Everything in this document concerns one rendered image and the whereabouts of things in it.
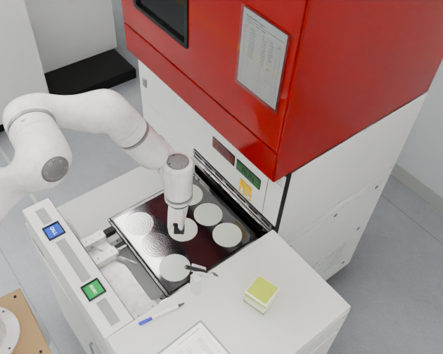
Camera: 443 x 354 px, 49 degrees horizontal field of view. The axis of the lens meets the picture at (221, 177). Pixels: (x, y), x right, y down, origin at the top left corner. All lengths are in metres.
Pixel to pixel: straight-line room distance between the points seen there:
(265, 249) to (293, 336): 0.29
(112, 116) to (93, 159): 2.11
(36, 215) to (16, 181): 0.67
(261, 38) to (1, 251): 2.07
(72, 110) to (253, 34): 0.46
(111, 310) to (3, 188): 0.55
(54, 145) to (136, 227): 0.74
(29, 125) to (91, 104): 0.13
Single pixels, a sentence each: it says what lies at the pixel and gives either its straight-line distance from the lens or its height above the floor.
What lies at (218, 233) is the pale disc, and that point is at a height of 0.90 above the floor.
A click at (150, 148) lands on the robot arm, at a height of 1.43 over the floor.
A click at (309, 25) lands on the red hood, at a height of 1.72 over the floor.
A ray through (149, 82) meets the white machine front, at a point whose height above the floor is 1.09.
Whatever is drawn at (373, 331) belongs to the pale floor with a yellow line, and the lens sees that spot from 2.64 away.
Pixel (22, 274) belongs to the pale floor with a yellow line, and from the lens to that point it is 2.77.
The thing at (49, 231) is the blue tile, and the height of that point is 0.96.
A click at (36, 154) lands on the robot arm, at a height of 1.57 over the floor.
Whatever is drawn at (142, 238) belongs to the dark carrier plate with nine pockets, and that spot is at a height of 0.90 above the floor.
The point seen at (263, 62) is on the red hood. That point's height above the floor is 1.58.
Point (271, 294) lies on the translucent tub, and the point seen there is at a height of 1.03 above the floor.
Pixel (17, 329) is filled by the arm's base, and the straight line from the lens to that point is 1.56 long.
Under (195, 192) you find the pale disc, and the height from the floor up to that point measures 0.90.
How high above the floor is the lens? 2.27
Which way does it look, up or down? 48 degrees down
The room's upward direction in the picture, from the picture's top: 4 degrees clockwise
